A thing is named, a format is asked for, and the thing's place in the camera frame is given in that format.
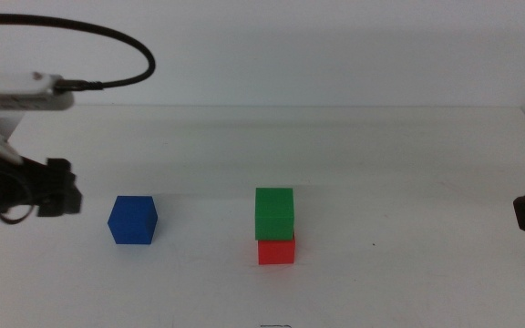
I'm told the blue cube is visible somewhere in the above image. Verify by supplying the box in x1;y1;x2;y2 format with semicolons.
107;195;160;246

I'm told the green cube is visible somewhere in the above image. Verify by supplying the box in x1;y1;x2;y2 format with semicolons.
254;187;295;241

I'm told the red cube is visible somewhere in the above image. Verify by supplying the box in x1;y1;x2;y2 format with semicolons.
257;231;297;266

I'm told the thin black gripper wire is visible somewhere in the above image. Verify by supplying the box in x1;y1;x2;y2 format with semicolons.
0;175;36;226

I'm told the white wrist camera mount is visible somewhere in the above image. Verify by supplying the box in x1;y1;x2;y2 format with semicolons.
0;69;76;166

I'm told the thick black camera cable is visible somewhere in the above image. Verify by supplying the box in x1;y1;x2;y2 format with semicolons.
0;13;157;93

